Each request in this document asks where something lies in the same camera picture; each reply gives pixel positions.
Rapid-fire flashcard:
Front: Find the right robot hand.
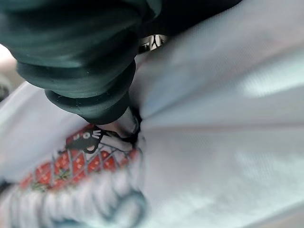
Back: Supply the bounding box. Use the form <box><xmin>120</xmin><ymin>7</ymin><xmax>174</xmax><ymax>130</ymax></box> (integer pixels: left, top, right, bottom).
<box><xmin>0</xmin><ymin>0</ymin><xmax>243</xmax><ymax>143</ymax></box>

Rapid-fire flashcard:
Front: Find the white printed t-shirt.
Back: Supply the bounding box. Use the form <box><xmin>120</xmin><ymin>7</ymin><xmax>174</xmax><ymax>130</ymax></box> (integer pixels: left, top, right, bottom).
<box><xmin>0</xmin><ymin>13</ymin><xmax>304</xmax><ymax>228</ymax></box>

